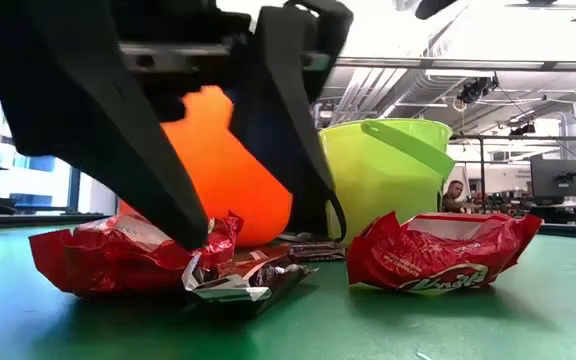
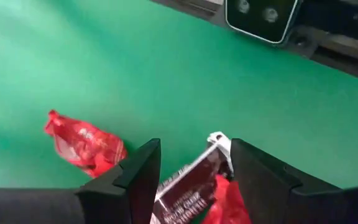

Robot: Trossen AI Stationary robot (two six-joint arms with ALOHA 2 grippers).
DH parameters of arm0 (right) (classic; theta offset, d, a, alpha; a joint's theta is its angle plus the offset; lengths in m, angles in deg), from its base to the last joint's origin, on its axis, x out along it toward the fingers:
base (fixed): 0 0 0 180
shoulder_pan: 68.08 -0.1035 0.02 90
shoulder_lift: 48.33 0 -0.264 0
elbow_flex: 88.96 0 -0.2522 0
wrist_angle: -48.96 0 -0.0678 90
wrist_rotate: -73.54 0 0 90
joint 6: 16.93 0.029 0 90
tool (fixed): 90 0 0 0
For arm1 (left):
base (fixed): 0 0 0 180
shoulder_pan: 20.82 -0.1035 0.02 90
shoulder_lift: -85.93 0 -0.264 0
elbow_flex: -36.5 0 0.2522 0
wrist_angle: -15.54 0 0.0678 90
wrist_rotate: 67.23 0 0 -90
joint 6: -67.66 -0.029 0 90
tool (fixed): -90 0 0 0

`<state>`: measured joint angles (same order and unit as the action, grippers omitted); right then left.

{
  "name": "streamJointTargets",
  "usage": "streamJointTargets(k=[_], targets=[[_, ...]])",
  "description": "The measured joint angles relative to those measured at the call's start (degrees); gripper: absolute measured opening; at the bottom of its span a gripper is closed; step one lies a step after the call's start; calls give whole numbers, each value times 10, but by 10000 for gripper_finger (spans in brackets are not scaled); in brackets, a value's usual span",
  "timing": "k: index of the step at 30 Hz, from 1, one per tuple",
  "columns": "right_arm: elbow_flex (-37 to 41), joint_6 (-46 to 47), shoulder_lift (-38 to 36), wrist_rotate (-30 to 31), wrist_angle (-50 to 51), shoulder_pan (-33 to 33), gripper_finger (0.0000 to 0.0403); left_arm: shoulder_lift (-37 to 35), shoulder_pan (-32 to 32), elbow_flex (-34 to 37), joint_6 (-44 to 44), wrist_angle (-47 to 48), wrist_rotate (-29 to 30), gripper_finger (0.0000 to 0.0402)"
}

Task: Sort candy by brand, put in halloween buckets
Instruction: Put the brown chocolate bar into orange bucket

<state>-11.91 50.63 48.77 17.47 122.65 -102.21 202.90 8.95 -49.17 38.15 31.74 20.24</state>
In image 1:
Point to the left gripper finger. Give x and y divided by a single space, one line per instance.
93 125
288 125

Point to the green ghost-face bucket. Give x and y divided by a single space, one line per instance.
383 185

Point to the silver ceiling duct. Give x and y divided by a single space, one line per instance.
363 95

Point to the person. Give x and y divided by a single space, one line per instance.
453 197

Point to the black ceiling camera rig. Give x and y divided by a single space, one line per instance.
478 90

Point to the red Kit Kat wrapper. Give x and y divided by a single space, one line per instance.
108 260
418 260

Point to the large glass window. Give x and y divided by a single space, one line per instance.
28 185

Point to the long ceiling light fixture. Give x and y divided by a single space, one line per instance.
468 64

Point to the orange pumpkin bucket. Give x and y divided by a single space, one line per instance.
228 190

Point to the black aluminium table frame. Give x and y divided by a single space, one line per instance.
28 220

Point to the dark background monitor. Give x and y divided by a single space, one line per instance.
560 180

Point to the brown Hershey's chocolate bar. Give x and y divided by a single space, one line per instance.
318 250
248 285

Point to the green felt table mat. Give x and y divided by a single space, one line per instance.
318 330

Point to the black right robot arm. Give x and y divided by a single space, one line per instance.
435 7

